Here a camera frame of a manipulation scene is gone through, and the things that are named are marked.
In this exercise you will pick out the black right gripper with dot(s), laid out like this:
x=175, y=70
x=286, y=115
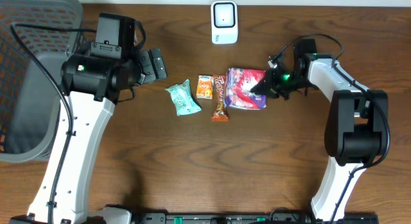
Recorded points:
x=275, y=83

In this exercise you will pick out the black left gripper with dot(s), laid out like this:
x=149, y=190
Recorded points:
x=141, y=68

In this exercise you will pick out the purple pink floral packet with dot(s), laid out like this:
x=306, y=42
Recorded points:
x=239, y=82

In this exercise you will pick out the mint green wipes packet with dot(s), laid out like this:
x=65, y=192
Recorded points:
x=182, y=99

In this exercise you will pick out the orange red snack bar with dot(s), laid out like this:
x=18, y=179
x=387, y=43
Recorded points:
x=220, y=114

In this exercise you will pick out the orange tissue packet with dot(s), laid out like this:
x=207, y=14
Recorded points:
x=205, y=87

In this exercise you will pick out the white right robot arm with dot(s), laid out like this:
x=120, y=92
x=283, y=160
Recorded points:
x=357, y=134

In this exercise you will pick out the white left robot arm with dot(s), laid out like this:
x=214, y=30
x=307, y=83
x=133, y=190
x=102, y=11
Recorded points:
x=91, y=81

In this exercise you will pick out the dark grey plastic basket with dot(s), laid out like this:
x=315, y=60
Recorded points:
x=29, y=104

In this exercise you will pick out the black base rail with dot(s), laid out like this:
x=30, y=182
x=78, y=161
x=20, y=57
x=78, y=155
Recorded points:
x=277, y=217

